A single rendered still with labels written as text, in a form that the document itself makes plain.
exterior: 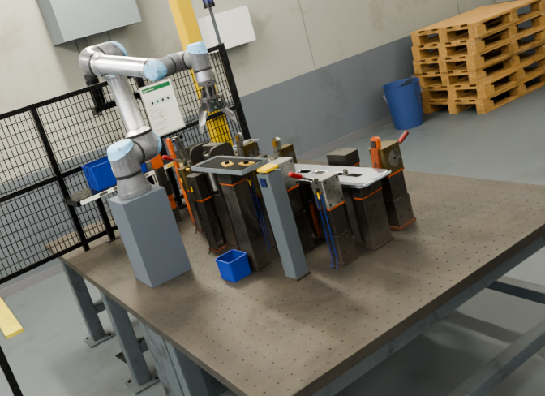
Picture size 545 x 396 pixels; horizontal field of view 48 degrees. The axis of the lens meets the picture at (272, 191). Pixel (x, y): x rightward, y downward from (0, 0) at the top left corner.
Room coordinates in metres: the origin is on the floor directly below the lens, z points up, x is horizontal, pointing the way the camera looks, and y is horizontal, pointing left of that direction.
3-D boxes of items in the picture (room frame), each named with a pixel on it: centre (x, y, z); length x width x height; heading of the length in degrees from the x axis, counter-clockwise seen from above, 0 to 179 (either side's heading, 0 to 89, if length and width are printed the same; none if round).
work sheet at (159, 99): (3.71, 0.50, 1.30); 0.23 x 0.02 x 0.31; 125
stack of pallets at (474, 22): (7.11, -2.77, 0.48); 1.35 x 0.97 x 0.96; 120
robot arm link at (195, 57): (2.49, 0.14, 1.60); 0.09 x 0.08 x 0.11; 55
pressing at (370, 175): (2.80, -0.02, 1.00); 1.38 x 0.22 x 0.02; 35
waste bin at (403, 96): (6.81, -1.72, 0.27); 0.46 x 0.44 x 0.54; 120
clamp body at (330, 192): (2.23, -0.19, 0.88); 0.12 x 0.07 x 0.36; 125
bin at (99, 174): (3.35, 0.80, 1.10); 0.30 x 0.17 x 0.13; 121
